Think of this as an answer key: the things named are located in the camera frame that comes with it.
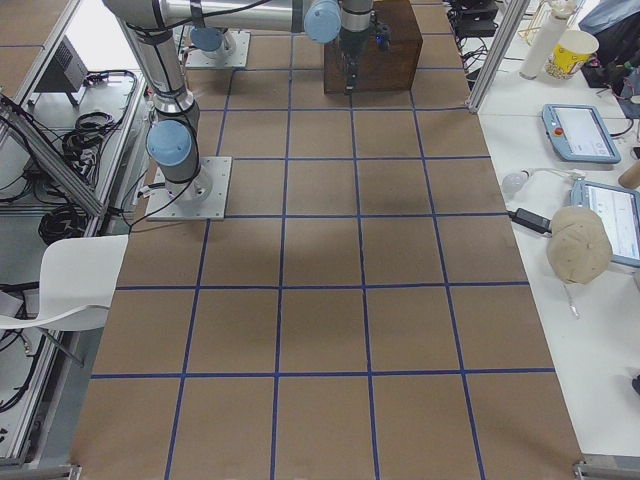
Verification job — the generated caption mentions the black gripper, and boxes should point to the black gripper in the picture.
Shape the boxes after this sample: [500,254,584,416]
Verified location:
[339,22,391,94]

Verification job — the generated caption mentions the dark brown wooden cabinet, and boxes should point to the dark brown wooden cabinet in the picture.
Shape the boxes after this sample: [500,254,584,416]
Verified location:
[323,1,423,94]

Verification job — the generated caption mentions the white cylindrical bottle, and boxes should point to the white cylindrical bottle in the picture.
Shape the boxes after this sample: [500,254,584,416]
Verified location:
[519,1,577,80]

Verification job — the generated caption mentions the white light bulb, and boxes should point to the white light bulb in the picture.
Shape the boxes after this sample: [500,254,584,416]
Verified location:
[501,170,532,197]

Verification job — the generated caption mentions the yellow popcorn cup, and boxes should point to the yellow popcorn cup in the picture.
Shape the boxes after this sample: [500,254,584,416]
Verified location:
[544,30,599,79]

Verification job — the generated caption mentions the blue teach pendant far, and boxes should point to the blue teach pendant far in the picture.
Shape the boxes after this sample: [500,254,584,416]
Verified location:
[541,104,621,165]

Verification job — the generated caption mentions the blue teach pendant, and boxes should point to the blue teach pendant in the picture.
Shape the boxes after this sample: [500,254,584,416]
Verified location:
[541,104,621,165]
[569,179,639,268]

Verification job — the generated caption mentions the black power adapter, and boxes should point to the black power adapter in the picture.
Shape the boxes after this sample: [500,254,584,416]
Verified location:
[508,208,551,235]

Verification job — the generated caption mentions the beige baseball cap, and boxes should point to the beige baseball cap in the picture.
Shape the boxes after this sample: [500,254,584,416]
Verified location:
[546,206,613,284]

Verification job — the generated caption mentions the brown cardboard tube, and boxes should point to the brown cardboard tube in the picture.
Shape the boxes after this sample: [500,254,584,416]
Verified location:
[618,163,640,189]

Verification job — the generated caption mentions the blue teach pendant near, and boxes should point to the blue teach pendant near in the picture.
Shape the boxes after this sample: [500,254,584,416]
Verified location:
[569,179,639,268]

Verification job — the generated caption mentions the white plastic chair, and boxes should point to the white plastic chair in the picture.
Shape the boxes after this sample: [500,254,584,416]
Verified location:
[1,235,129,331]

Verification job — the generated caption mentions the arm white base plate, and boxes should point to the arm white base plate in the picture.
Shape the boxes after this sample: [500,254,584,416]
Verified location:
[145,156,232,221]
[185,30,251,70]

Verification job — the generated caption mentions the aluminium frame post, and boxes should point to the aluminium frame post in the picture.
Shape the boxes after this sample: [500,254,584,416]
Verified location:
[467,0,530,113]

